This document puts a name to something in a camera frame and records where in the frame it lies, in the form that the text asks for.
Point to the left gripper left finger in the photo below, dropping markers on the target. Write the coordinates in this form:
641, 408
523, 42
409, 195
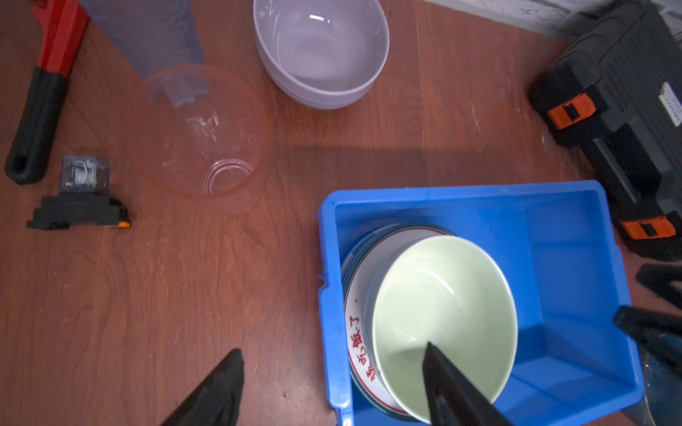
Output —
217, 400

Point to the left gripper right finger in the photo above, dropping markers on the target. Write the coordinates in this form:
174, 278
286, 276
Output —
452, 398

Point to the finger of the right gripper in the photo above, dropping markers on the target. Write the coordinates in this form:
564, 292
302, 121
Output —
647, 327
660, 279

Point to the light green bowl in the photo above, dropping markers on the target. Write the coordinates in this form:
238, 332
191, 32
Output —
446, 291

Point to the orange sunburst white plate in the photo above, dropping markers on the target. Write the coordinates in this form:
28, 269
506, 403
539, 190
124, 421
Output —
367, 384

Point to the lavender bowl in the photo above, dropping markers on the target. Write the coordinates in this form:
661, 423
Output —
323, 54

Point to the blue plastic bin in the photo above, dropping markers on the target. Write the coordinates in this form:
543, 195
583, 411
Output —
555, 244

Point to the grey blue bowl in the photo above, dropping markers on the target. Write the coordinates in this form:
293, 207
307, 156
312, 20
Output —
662, 399

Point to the black tool case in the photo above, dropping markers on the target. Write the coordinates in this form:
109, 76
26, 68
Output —
615, 93

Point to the small black relay module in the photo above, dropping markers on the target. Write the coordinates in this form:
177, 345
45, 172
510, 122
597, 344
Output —
83, 199

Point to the pink clear plastic cup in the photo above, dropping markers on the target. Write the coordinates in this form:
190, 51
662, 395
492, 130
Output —
200, 134

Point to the red pipe wrench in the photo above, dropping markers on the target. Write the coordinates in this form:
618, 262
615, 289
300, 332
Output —
63, 24

